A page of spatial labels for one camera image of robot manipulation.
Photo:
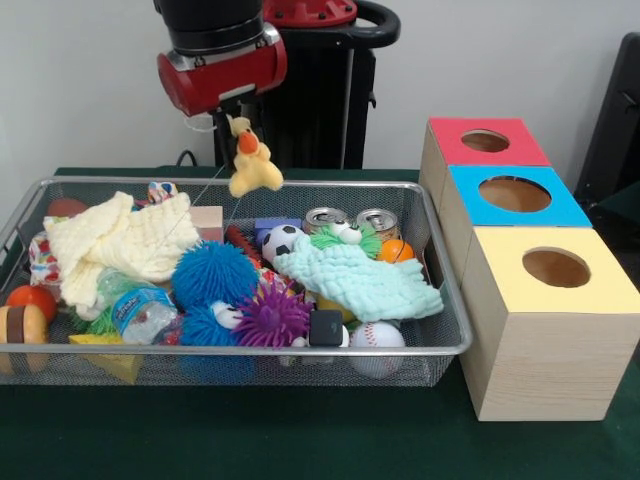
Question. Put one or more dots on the silver drink can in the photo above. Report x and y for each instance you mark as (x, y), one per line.
(378, 220)
(322, 219)

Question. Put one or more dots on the blue spiky ball with eyes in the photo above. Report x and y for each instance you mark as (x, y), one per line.
(205, 327)

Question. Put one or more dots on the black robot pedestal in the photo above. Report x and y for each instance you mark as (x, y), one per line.
(320, 100)

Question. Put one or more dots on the red robot base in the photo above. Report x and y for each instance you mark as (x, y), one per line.
(320, 12)

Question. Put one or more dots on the mint green cloth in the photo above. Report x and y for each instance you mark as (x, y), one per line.
(360, 282)

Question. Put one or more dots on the purple spiky ball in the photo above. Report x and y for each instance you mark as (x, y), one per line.
(272, 315)

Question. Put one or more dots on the cream yellow cloth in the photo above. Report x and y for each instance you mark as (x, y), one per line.
(125, 240)

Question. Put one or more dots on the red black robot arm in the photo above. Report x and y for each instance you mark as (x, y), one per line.
(210, 25)

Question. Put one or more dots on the green spiky ball with eyes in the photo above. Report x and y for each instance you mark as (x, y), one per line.
(370, 242)

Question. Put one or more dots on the dark green table cloth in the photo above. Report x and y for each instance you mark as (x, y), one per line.
(625, 200)
(300, 440)

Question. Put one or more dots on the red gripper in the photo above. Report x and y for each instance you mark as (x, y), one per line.
(225, 80)

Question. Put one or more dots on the black upright panel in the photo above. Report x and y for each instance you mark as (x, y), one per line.
(615, 125)

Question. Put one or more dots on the wooden box with three holes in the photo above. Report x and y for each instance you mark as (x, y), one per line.
(550, 360)

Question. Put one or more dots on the yellow plush duck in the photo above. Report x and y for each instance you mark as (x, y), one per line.
(252, 172)

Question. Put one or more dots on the silver mesh bin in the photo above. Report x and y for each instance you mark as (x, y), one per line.
(350, 182)

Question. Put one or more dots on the black white soccer ball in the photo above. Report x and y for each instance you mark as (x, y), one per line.
(280, 242)

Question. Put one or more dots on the crushed clear water bottle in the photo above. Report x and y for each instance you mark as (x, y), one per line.
(140, 310)

